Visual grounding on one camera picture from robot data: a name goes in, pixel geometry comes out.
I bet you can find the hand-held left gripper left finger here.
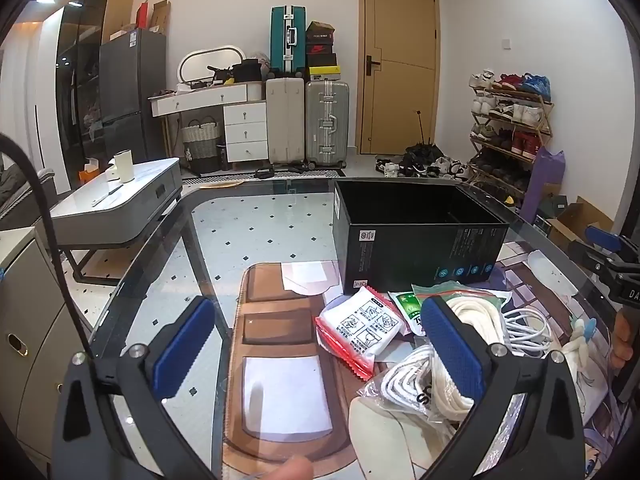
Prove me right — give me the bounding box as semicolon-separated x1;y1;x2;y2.
52;296;221;480

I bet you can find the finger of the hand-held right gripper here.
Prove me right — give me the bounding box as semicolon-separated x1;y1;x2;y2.
570;225;640;281

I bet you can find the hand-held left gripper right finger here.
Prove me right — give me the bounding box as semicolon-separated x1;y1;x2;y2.
422;296;586;480

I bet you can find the zip bag of cream rope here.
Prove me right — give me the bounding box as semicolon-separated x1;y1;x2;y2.
412;282;511;413

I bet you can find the clear bag of white shoelaces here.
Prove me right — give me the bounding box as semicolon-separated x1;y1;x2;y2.
357;345;473;433

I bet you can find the green and white packet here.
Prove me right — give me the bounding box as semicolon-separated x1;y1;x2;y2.
387;290;428;336

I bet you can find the white blue soft toy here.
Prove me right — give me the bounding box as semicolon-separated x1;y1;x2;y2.
560;317;608;376

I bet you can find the white cable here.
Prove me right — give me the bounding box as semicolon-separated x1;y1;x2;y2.
500;307;553;358

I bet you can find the white packet with red edges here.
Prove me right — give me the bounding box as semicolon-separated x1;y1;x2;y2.
315;285;407;382

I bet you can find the black cardboard box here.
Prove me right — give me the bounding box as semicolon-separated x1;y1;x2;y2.
332;178;511;296

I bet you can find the person's right hand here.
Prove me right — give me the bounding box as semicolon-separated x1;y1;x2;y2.
612;310;637;376

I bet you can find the purple cat-ear mat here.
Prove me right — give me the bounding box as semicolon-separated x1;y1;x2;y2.
520;147;566;223

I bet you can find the printed desk mat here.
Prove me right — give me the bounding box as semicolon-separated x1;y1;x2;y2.
222;240;626;480

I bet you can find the wooden shoe rack with shoes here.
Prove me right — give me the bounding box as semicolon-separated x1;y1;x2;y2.
467;72;556;201

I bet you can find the grey cabinet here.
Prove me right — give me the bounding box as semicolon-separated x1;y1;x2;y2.
0;225;96;461

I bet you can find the white grey coffee table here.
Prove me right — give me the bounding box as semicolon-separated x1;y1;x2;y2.
50;157;183;286

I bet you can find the pile of shoes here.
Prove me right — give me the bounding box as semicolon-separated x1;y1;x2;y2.
375;142;476;181

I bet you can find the white cup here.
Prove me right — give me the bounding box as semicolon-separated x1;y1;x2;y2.
107;150;136;183

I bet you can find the black umbrella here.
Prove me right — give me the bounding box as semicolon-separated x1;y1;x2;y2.
405;110;446;161

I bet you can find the orange tissue box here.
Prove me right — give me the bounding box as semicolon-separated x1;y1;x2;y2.
77;159;103;183

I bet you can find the wicker basket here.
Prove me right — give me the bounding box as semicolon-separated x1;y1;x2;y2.
181;115;223;175

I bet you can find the bed with dark blanket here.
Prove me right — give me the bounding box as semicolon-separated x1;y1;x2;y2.
0;152;56;231

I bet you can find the white vanity desk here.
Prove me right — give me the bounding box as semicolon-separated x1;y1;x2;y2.
148;82;268;163

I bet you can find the beige suitcase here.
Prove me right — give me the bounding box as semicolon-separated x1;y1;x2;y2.
265;77;306;168

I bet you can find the silver suitcase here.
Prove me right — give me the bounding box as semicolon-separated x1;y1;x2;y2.
304;80;350;170

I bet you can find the dark grey fridge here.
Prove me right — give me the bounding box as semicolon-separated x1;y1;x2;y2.
99;28;167;161

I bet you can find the black bag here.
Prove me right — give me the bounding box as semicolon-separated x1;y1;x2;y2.
232;59;263;83

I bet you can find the tan wooden door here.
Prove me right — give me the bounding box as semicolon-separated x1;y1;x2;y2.
357;0;441;156

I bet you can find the oval mirror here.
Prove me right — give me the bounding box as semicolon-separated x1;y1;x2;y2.
179;45;247;92

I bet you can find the dark glass wardrobe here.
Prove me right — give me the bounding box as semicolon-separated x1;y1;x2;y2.
55;0;136;196

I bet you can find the teal suitcase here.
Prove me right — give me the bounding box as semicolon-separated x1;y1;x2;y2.
270;5;307;79

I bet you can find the open brown carton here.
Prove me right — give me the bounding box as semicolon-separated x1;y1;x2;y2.
150;0;171;36

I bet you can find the black shoe box brown lid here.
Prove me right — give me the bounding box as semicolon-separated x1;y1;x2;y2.
306;21;335;45

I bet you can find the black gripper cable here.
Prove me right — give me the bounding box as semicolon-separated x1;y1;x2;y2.
0;132;96;361

